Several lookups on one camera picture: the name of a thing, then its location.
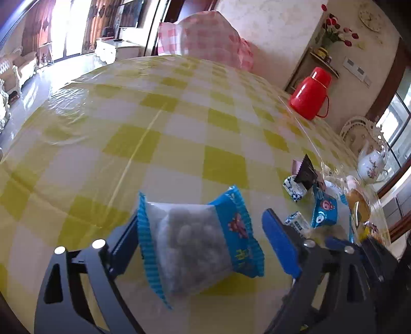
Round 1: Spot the blue cartoon snack packet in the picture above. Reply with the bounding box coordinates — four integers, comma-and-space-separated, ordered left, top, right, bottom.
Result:
310, 184, 355, 245
137, 184, 265, 310

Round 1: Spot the round wall clock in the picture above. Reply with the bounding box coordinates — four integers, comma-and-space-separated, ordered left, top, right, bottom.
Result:
359, 9, 382, 32

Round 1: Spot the white switch panel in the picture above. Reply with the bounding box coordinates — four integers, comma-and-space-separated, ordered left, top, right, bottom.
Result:
343, 57, 372, 87

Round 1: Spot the flat screen television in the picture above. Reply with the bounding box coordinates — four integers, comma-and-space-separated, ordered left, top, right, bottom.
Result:
119, 0, 145, 29

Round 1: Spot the white floral teapot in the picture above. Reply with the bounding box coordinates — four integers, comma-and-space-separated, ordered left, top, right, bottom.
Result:
357, 140, 390, 184

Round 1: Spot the small blue white candy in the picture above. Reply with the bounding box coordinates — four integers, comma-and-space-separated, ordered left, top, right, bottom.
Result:
283, 175, 308, 203
285, 211, 310, 238

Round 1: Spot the yellow checked tablecloth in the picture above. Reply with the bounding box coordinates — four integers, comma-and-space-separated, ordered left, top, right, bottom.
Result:
0, 54, 394, 334

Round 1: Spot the white television cabinet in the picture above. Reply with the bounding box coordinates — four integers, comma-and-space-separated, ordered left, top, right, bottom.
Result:
96, 38, 146, 65

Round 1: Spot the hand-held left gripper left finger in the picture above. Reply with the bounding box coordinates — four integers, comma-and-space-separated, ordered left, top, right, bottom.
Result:
34, 214, 145, 334

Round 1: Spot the pink checked cover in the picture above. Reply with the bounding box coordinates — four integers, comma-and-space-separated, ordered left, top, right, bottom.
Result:
157, 11, 254, 73

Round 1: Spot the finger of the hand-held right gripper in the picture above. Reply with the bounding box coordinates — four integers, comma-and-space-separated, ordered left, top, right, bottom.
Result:
326, 236, 390, 283

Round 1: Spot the glass pane window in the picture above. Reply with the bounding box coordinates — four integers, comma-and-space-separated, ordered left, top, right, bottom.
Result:
376, 83, 411, 180

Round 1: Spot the red tulip bouquet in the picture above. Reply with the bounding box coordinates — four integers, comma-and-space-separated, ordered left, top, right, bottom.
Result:
321, 4, 362, 49

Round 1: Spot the red thermos jug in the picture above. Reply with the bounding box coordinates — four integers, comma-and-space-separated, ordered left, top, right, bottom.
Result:
288, 66, 333, 121

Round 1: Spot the brown patterned curtain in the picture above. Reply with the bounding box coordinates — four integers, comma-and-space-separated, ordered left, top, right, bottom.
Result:
22, 0, 57, 68
82, 0, 110, 53

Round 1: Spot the orange bread packet red label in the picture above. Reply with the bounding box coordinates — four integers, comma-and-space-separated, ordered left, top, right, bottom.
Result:
345, 175, 373, 225

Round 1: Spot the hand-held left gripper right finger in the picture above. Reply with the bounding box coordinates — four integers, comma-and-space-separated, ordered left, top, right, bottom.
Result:
261, 208, 378, 334

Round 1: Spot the cream ornate sofa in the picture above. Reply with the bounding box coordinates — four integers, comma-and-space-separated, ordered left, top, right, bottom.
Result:
0, 47, 37, 97

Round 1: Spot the brown wooden door frame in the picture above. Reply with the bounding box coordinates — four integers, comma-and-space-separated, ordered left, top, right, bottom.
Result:
144, 0, 175, 57

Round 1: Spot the black snack packet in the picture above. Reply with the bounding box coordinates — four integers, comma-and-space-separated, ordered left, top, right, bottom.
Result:
295, 154, 318, 190

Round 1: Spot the pale bread packet yellow strip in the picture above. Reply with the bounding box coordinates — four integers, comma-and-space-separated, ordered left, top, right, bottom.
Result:
321, 162, 352, 201

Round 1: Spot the white ornate plate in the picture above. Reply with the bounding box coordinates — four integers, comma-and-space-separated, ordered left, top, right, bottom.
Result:
340, 116, 386, 155

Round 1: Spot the grey cabinet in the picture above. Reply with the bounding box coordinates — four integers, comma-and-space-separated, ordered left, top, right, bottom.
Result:
377, 173, 411, 245

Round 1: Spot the wall shelf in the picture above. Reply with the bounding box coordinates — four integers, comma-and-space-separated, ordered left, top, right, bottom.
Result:
308, 47, 340, 79

